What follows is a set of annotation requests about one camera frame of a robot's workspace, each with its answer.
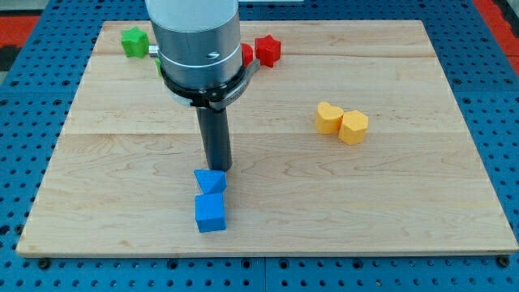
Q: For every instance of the blue triangle block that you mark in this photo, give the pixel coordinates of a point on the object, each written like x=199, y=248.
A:
x=210, y=181

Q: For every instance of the wooden board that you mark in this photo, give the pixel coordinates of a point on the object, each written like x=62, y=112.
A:
x=121, y=184

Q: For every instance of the yellow hexagon block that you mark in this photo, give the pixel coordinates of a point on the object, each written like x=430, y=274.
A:
x=353, y=127

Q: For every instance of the blue cube block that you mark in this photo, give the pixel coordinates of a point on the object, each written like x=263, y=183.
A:
x=210, y=212

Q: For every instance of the green circle block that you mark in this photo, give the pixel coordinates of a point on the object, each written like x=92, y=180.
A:
x=158, y=66

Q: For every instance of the red circle block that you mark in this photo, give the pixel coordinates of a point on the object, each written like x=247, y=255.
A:
x=247, y=54

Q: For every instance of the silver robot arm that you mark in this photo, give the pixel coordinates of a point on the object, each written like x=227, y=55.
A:
x=199, y=47

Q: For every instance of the yellow heart block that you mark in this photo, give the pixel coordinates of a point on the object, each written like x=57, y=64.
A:
x=328, y=118

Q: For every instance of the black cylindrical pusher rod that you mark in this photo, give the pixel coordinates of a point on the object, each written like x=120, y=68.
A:
x=214, y=129

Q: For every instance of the red star block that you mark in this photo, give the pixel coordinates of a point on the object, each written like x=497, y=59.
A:
x=267, y=50

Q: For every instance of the green star block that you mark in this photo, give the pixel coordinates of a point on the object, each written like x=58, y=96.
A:
x=135, y=42

